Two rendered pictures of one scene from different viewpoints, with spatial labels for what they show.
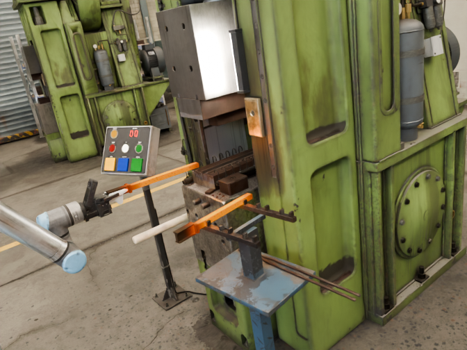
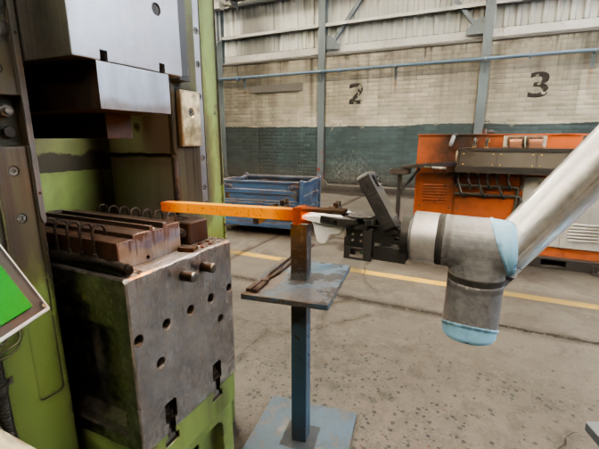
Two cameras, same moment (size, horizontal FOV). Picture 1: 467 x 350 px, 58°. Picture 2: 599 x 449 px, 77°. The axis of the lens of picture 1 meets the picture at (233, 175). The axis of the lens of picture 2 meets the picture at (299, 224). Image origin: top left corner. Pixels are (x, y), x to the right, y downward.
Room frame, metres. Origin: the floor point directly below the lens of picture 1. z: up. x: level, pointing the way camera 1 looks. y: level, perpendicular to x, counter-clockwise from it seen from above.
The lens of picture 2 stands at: (2.12, 1.12, 1.21)
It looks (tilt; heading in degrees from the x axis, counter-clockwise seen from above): 13 degrees down; 240
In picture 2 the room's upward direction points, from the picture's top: straight up
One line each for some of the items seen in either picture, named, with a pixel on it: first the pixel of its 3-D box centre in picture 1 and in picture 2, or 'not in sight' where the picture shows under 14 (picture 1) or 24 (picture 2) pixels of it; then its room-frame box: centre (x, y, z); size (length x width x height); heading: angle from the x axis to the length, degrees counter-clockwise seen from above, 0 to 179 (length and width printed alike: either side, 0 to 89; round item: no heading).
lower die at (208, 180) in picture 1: (235, 165); (94, 233); (2.11, -0.02, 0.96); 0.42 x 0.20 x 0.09; 125
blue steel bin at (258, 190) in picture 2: not in sight; (271, 202); (-0.07, -3.46, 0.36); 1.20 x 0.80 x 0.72; 130
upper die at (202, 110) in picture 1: (224, 98); (77, 94); (2.11, -0.02, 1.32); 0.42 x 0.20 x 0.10; 125
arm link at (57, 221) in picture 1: (54, 221); (476, 245); (1.55, 0.74, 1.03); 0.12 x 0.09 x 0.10; 125
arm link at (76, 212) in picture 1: (75, 212); (423, 236); (1.60, 0.67, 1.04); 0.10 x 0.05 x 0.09; 35
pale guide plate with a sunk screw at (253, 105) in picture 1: (254, 117); (189, 118); (1.80, -0.13, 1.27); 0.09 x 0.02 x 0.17; 35
